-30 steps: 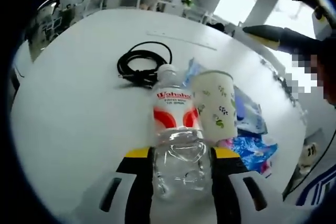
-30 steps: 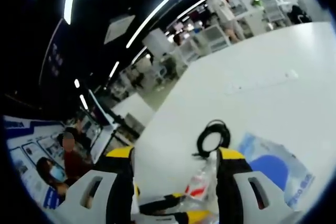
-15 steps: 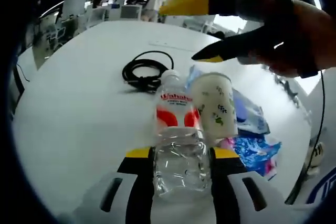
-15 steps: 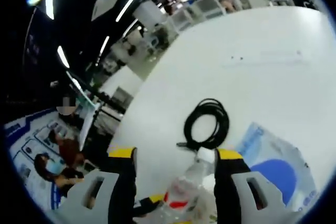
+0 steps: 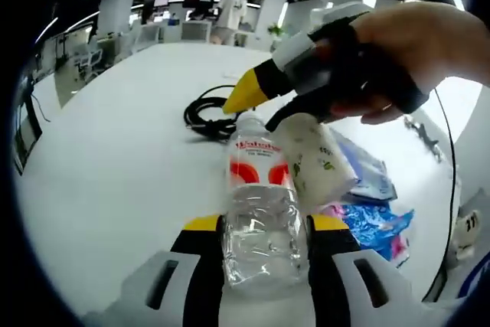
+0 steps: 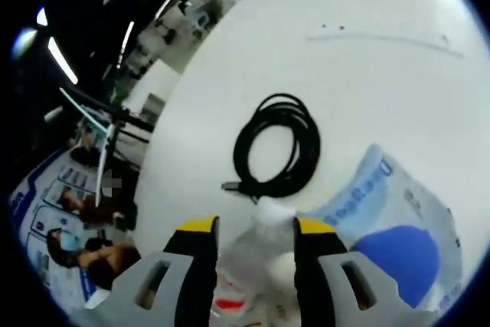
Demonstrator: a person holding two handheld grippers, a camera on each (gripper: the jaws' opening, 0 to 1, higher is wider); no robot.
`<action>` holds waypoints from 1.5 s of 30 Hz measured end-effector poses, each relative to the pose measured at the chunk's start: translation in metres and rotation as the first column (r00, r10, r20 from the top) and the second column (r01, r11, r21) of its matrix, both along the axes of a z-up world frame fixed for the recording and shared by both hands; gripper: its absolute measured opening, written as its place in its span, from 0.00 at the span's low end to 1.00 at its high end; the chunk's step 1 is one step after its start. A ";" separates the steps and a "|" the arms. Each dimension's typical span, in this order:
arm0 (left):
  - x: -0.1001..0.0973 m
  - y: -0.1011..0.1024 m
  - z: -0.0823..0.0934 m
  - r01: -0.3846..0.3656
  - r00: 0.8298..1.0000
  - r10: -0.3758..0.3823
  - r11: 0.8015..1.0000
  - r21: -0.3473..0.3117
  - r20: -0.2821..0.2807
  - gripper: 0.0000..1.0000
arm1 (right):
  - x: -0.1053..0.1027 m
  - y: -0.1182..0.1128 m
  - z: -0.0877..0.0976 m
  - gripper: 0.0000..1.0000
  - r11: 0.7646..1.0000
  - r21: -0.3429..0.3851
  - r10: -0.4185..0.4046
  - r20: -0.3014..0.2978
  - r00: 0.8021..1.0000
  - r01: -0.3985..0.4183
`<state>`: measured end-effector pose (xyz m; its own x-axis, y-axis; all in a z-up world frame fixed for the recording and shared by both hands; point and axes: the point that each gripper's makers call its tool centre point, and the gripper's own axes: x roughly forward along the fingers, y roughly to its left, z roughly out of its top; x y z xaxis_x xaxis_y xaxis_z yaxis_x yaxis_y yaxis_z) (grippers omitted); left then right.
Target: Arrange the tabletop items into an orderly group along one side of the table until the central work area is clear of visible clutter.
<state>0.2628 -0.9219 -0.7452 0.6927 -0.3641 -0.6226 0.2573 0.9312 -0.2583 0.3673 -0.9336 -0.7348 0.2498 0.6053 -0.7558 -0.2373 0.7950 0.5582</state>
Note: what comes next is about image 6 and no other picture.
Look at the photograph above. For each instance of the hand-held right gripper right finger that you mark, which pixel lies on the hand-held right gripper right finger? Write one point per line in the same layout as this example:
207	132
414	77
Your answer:
325	265

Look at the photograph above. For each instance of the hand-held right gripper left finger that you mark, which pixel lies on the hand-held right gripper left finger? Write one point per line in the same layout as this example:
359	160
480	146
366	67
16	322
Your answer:
180	265

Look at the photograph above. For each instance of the clear plastic bag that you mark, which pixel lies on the clear plastic bag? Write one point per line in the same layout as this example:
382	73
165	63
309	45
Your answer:
256	258

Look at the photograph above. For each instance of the blue and white plastic packet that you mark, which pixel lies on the blue and white plastic packet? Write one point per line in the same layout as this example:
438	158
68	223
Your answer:
402	227

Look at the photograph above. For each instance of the white table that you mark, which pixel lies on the white table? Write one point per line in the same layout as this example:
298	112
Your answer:
344	74

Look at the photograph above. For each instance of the wall poster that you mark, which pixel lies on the wall poster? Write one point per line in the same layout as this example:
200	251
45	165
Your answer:
42	220

